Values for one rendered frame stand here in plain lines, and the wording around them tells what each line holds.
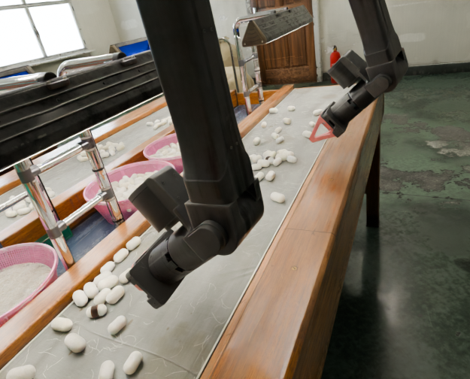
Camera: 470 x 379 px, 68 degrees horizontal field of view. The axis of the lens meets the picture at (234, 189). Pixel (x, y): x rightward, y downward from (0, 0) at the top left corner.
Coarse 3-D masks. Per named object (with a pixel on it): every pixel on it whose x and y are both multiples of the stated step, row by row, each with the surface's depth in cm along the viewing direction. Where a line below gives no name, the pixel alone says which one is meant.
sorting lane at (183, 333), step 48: (288, 96) 166; (336, 96) 152; (288, 144) 112; (288, 192) 85; (144, 240) 77; (192, 288) 61; (240, 288) 59; (48, 336) 57; (96, 336) 55; (144, 336) 53; (192, 336) 52
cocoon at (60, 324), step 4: (56, 320) 57; (60, 320) 57; (64, 320) 56; (68, 320) 57; (52, 324) 57; (56, 324) 56; (60, 324) 56; (64, 324) 56; (68, 324) 56; (72, 324) 57; (52, 328) 57; (56, 328) 56; (60, 328) 56; (64, 328) 56; (68, 328) 56
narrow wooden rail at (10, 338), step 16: (272, 96) 161; (256, 112) 143; (240, 128) 128; (128, 224) 80; (144, 224) 80; (112, 240) 75; (128, 240) 75; (96, 256) 70; (112, 256) 71; (80, 272) 66; (96, 272) 68; (48, 288) 64; (64, 288) 63; (80, 288) 65; (32, 304) 61; (48, 304) 60; (64, 304) 62; (16, 320) 58; (32, 320) 57; (48, 320) 59; (0, 336) 55; (16, 336) 55; (32, 336) 57; (0, 352) 52; (16, 352) 54; (0, 368) 52
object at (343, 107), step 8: (344, 96) 83; (336, 104) 85; (344, 104) 83; (352, 104) 82; (328, 112) 84; (336, 112) 84; (344, 112) 83; (352, 112) 83; (328, 120) 83; (336, 120) 84; (344, 120) 85; (344, 128) 84
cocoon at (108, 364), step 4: (108, 360) 49; (104, 364) 48; (108, 364) 48; (112, 364) 48; (100, 368) 48; (104, 368) 47; (108, 368) 47; (112, 368) 48; (100, 372) 47; (104, 372) 47; (108, 372) 47; (112, 372) 47; (100, 376) 46; (104, 376) 46; (108, 376) 47; (112, 376) 47
